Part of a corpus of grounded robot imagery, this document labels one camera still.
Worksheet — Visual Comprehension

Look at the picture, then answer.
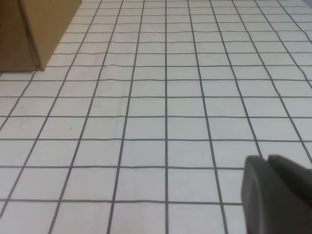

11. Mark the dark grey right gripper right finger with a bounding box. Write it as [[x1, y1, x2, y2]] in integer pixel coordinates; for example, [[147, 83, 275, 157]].
[[267, 154, 312, 234]]

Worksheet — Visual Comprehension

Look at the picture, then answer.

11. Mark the white grid tablecloth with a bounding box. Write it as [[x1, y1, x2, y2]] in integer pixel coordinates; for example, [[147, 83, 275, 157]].
[[0, 0, 312, 234]]

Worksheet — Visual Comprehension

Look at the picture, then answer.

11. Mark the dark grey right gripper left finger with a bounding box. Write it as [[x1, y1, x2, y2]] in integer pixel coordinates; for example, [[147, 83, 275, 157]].
[[240, 154, 276, 234]]

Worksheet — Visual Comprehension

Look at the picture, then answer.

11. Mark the short cardboard shoe box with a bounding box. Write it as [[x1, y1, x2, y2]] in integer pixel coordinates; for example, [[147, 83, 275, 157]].
[[0, 0, 82, 72]]

